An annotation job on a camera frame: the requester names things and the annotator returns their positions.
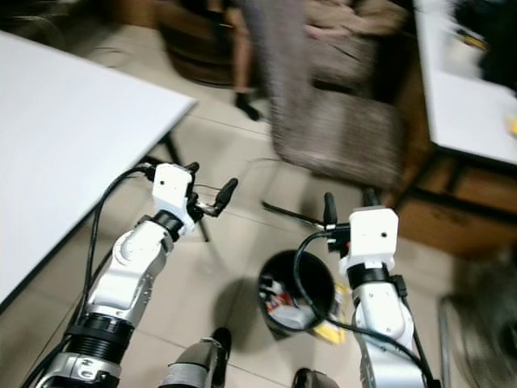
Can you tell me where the black round rubbish bin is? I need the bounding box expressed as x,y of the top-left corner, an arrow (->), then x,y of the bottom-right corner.
258,249 -> 344,336

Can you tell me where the white red trash packet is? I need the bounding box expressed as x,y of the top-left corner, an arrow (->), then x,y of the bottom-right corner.
264,279 -> 317,329

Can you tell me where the grey brown fabric chair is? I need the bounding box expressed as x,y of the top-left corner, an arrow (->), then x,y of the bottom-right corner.
246,0 -> 406,229

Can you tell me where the brown cardboard box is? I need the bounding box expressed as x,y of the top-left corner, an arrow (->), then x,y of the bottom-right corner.
396,168 -> 517,261

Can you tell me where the yellow paper scrap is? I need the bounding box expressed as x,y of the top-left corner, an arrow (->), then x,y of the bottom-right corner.
315,285 -> 347,344

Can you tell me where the person leg with black sock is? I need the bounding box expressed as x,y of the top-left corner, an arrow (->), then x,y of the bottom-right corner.
206,0 -> 264,122

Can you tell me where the robot right leg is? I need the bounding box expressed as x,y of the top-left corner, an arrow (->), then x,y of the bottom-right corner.
293,368 -> 340,388

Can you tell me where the robot leg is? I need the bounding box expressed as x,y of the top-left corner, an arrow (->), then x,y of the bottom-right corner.
293,368 -> 340,388
162,327 -> 232,388

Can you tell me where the robot left leg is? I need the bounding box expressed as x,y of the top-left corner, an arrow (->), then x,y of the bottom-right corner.
162,327 -> 232,388

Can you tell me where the black bag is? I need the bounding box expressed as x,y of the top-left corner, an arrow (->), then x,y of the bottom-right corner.
452,0 -> 517,90

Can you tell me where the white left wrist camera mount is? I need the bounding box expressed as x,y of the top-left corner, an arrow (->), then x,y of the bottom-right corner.
152,163 -> 197,235

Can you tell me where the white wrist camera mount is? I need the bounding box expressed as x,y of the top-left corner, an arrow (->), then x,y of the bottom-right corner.
339,206 -> 400,272
152,163 -> 197,235

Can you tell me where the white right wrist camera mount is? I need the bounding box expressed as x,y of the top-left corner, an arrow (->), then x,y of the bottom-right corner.
339,206 -> 400,272

